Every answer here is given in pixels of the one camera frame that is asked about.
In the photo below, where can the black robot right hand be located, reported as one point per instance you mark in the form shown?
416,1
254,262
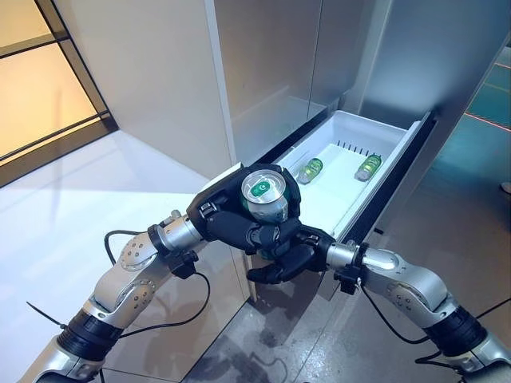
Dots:
299,255

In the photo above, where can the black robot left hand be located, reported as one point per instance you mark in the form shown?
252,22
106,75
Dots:
227,227

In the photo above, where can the tall green beer can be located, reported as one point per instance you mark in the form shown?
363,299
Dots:
263,199

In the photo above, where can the fridge drawer front panel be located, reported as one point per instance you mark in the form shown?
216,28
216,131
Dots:
371,211

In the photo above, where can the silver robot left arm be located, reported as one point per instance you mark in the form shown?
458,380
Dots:
131,279

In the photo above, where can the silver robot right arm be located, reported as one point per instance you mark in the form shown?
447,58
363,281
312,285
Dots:
411,287

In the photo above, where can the white fridge drawer bin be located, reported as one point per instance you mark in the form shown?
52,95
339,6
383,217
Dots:
343,187

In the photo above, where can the stainless steel fridge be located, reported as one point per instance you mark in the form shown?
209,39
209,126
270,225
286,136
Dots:
271,60

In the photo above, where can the small green beer can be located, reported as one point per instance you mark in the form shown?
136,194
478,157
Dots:
309,170
368,167

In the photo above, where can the white counter cabinet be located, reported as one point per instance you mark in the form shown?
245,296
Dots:
207,319

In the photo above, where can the tall white cabinet panel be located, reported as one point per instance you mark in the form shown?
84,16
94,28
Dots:
151,80

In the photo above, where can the black zip tie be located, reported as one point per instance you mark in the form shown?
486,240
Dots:
495,306
44,315

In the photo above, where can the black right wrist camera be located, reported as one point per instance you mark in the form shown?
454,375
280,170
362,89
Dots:
347,283

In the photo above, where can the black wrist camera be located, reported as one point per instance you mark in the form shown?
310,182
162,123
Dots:
184,266
347,283

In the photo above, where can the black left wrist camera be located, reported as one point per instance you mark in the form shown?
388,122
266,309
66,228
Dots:
184,266

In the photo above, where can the dark window frame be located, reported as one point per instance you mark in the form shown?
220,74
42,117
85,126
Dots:
88,72

